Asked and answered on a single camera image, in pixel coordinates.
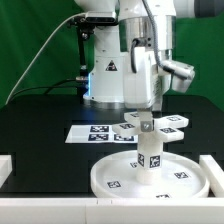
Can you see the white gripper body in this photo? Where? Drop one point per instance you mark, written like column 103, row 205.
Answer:
column 144, row 83

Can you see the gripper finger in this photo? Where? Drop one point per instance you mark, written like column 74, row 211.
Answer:
column 146, row 120

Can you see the white cross-shaped table base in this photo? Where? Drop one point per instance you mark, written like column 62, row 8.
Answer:
column 166, row 128

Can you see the white round table top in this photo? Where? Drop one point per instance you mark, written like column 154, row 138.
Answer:
column 115, row 176

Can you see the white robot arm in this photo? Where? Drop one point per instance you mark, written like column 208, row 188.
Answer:
column 141, row 23

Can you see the white sheet with markers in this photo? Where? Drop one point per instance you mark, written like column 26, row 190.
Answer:
column 96, row 134

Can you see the black camera on stand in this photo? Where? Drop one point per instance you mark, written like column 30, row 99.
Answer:
column 85, row 24

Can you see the white right rail block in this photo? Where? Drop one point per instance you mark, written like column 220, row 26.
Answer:
column 214, row 173

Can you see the white rail block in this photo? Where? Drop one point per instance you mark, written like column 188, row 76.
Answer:
column 214, row 173
column 5, row 168

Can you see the white front rail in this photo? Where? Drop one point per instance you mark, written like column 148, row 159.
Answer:
column 111, row 211

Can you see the white left rail block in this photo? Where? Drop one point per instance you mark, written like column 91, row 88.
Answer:
column 5, row 168

